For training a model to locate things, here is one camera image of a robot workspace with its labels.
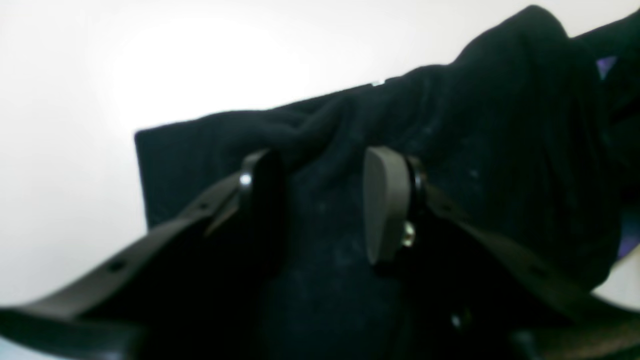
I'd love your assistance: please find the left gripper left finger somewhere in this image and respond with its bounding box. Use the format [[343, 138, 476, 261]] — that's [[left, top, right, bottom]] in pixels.
[[1, 149, 287, 360]]

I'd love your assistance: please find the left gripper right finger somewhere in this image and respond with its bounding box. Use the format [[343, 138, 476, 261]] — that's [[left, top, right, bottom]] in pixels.
[[363, 146, 639, 360]]

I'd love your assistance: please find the black t-shirt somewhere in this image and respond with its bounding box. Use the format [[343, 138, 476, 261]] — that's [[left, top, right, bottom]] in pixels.
[[134, 6, 639, 360]]

